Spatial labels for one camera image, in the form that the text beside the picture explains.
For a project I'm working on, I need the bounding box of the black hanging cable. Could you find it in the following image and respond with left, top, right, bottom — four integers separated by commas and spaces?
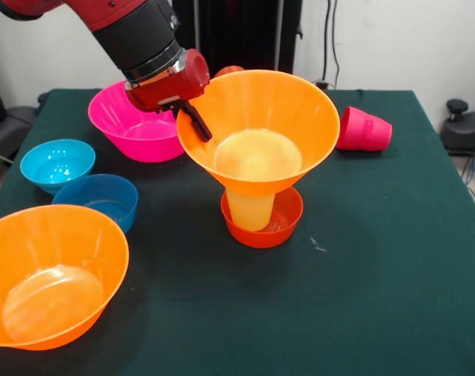
322, 0, 340, 89

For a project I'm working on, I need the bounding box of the dark green tablecloth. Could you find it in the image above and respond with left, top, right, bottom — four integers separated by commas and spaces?
0, 88, 475, 376

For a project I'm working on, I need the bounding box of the red cup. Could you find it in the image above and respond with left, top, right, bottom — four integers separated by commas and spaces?
335, 106, 393, 153

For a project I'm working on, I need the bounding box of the large pink bowl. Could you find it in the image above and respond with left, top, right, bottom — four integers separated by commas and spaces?
87, 80, 187, 164

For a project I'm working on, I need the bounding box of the black stand base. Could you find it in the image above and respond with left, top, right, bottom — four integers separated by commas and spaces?
439, 98, 475, 157
0, 105, 38, 162

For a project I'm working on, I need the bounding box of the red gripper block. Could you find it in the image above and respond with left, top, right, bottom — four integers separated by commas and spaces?
124, 48, 213, 143

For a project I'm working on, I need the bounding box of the light blue bowl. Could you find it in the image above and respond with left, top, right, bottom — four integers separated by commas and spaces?
20, 139, 97, 196

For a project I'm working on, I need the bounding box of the yellow cup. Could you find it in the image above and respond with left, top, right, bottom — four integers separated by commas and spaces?
224, 187, 277, 233

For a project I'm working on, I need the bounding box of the large orange bowl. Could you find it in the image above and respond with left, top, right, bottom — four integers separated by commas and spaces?
176, 69, 341, 197
0, 204, 130, 352

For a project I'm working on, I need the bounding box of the dark blue bowl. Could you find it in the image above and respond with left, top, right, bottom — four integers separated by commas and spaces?
52, 174, 140, 236

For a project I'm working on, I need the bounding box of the orange cup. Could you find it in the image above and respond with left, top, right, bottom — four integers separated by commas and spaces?
213, 65, 246, 78

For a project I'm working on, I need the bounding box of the small red bowl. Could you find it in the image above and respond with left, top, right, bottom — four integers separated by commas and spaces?
220, 186, 305, 249

